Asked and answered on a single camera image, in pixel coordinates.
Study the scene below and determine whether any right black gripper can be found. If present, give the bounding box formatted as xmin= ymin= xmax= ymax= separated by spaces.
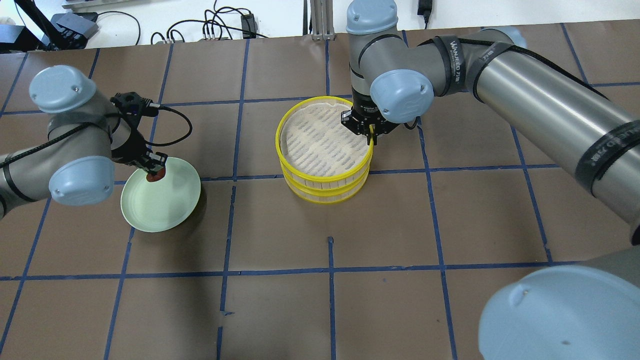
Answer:
xmin=341 ymin=100 xmax=399 ymax=147

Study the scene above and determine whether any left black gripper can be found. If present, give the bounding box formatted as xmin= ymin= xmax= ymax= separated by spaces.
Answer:
xmin=112 ymin=129 xmax=169 ymax=176

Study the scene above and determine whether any brown bun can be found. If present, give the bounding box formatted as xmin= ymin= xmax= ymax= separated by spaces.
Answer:
xmin=145 ymin=167 xmax=167 ymax=183

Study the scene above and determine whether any yellow steamer layer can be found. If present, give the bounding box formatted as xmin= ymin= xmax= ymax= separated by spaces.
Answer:
xmin=275 ymin=96 xmax=374 ymax=183
xmin=281 ymin=165 xmax=370 ymax=205

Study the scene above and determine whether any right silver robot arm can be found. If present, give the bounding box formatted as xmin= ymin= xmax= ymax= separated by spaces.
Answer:
xmin=342 ymin=0 xmax=640 ymax=360

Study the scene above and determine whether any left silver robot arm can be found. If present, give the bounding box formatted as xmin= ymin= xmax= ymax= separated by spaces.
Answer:
xmin=0 ymin=64 xmax=168 ymax=217

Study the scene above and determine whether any light green plate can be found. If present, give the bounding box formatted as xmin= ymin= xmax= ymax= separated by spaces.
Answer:
xmin=119 ymin=157 xmax=201 ymax=233

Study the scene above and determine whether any black power brick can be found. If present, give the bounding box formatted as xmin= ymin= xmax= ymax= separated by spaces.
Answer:
xmin=51 ymin=12 xmax=99 ymax=40

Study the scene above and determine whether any black power adapter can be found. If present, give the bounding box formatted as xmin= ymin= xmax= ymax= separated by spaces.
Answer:
xmin=240 ymin=13 xmax=258 ymax=39

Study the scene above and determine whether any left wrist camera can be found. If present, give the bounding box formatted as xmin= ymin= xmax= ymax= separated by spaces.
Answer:
xmin=110 ymin=91 xmax=158 ymax=117

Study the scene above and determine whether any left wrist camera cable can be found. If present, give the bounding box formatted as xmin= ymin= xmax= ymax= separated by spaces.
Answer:
xmin=142 ymin=102 xmax=194 ymax=148

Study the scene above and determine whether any aluminium frame post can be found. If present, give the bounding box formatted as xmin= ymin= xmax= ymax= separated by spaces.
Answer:
xmin=309 ymin=0 xmax=336 ymax=41

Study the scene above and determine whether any black camera tripod arm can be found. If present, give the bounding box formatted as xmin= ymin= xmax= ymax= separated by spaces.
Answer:
xmin=13 ymin=0 xmax=70 ymax=51

